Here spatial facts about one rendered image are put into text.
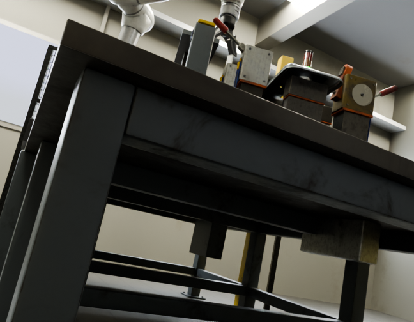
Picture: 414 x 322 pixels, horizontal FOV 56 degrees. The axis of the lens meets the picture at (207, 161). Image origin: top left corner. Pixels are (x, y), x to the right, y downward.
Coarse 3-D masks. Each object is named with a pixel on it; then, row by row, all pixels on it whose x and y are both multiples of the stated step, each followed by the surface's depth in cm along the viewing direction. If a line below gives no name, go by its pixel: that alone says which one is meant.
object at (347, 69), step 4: (344, 68) 128; (348, 68) 128; (352, 68) 128; (340, 72) 129; (344, 72) 127; (348, 72) 127; (340, 76) 129; (340, 88) 126; (332, 92) 128; (336, 92) 126; (340, 92) 126; (332, 96) 128; (336, 96) 125; (340, 96) 125; (336, 100) 128
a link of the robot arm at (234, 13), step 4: (224, 4) 176; (228, 4) 175; (232, 4) 175; (236, 4) 176; (224, 8) 175; (228, 8) 174; (232, 8) 174; (236, 8) 175; (220, 12) 177; (224, 12) 175; (228, 12) 174; (232, 12) 174; (236, 12) 176; (220, 16) 178; (232, 16) 175; (236, 16) 176; (236, 20) 179
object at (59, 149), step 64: (64, 128) 58; (128, 128) 58; (192, 128) 63; (64, 192) 53; (128, 192) 223; (192, 192) 147; (320, 192) 74; (384, 192) 82; (64, 256) 53; (128, 256) 298; (256, 256) 257; (0, 320) 115; (64, 320) 52; (256, 320) 156; (320, 320) 170
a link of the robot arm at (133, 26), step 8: (144, 8) 204; (128, 16) 204; (136, 16) 204; (144, 16) 205; (152, 16) 212; (128, 24) 205; (136, 24) 205; (144, 24) 208; (152, 24) 215; (120, 32) 207; (128, 32) 205; (136, 32) 207; (144, 32) 211; (128, 40) 205; (136, 40) 208
